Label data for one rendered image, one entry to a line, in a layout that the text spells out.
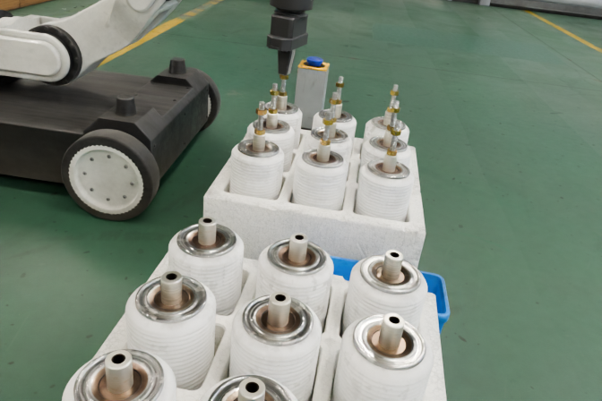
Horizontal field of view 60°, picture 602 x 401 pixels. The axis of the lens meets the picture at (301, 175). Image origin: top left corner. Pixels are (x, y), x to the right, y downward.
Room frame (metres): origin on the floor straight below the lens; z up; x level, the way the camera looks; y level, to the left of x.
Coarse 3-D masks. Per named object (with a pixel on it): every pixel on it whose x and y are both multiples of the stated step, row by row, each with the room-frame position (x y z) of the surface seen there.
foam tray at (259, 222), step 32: (352, 160) 1.02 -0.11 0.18; (416, 160) 1.06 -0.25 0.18; (224, 192) 0.81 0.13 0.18; (288, 192) 0.84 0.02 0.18; (352, 192) 0.87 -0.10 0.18; (416, 192) 0.90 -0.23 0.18; (224, 224) 0.79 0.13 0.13; (256, 224) 0.79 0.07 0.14; (288, 224) 0.78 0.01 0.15; (320, 224) 0.78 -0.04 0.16; (352, 224) 0.77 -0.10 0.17; (384, 224) 0.77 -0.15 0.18; (416, 224) 0.78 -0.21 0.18; (256, 256) 0.79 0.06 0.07; (352, 256) 0.77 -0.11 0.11; (416, 256) 0.76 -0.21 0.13
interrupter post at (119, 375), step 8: (112, 352) 0.33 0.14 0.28; (120, 352) 0.33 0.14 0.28; (128, 352) 0.33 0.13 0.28; (112, 360) 0.32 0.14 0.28; (120, 360) 0.33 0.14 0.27; (128, 360) 0.32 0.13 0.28; (112, 368) 0.31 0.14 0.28; (120, 368) 0.31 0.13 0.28; (128, 368) 0.32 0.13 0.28; (112, 376) 0.31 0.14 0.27; (120, 376) 0.31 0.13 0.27; (128, 376) 0.32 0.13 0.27; (112, 384) 0.31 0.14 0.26; (120, 384) 0.31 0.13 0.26; (128, 384) 0.32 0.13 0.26; (112, 392) 0.31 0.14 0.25; (120, 392) 0.31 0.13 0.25
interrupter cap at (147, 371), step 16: (144, 352) 0.36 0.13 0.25; (96, 368) 0.33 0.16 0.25; (144, 368) 0.34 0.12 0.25; (160, 368) 0.34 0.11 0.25; (80, 384) 0.32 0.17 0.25; (96, 384) 0.32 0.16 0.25; (144, 384) 0.32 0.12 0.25; (160, 384) 0.32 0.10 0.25; (80, 400) 0.30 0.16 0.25; (96, 400) 0.30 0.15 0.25; (112, 400) 0.30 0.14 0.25; (128, 400) 0.31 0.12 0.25; (144, 400) 0.31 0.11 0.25
